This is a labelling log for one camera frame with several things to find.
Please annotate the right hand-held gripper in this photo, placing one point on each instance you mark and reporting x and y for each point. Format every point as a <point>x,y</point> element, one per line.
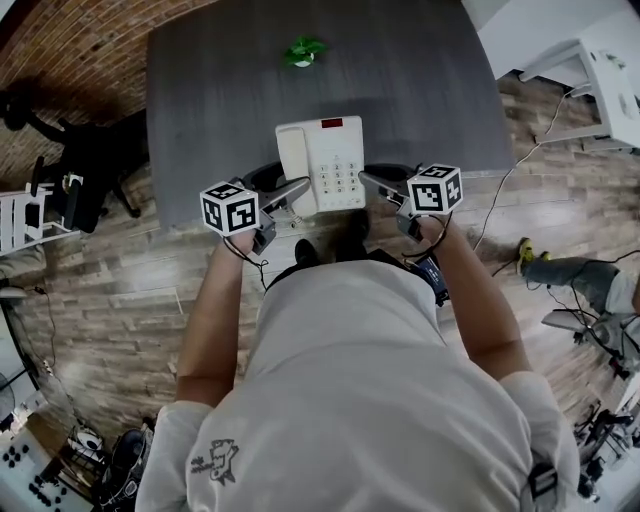
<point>435,192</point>

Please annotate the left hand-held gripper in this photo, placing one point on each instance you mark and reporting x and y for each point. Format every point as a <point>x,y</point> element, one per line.
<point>227,210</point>

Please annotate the white telephone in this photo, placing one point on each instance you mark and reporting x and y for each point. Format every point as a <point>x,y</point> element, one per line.
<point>335,145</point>

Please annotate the person's left forearm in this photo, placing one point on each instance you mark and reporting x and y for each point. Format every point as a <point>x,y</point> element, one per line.
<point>210,320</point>

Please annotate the person's right forearm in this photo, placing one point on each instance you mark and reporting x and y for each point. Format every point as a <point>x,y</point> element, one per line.
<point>475,310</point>

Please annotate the person's right black shoe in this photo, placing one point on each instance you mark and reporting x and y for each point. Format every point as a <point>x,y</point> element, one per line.
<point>357,235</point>

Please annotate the person's black shoe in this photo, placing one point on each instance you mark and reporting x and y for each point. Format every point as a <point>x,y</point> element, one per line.
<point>357,235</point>
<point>306,252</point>

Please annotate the person's left black shoe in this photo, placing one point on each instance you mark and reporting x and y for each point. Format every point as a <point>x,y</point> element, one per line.
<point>306,252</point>

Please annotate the person's black trousers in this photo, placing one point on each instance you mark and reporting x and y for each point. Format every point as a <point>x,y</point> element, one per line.
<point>387,256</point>

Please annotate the black waist-mounted box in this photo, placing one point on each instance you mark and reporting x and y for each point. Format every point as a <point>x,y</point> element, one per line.
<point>432,277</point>

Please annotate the small green potted plant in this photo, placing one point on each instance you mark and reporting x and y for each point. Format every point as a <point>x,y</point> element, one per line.
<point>302,50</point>

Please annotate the black office chair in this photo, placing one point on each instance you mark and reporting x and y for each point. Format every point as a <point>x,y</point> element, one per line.
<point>95,165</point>

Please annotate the small flower decoration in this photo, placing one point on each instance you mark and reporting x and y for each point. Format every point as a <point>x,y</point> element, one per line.
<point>71,181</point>

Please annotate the person's white shirt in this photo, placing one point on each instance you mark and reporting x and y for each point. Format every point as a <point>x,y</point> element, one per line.
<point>350,400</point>

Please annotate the white desk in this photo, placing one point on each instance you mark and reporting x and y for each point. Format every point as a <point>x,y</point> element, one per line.
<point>615,85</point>

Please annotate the small black item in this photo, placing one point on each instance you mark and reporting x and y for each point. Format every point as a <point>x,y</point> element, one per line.
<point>32,215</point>

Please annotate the white step stool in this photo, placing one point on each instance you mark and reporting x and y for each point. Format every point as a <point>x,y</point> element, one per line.
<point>15,220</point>

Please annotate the black bag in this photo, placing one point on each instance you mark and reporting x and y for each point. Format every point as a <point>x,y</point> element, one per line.
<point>15,112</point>

